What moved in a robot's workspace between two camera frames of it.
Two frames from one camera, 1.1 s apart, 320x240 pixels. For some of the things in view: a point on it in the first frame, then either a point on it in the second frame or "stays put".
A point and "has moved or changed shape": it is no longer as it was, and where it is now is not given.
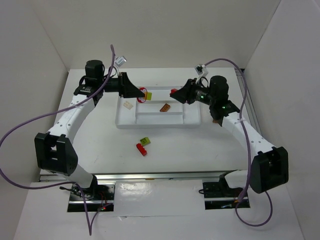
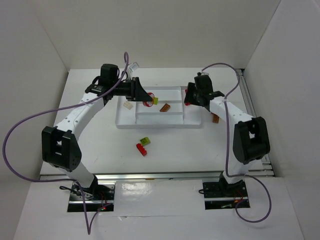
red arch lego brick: x=142 y=99 has moved or changed shape
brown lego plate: x=165 y=108 stays put
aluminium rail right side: x=251 y=111 stays put
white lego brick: x=128 y=105 stays put
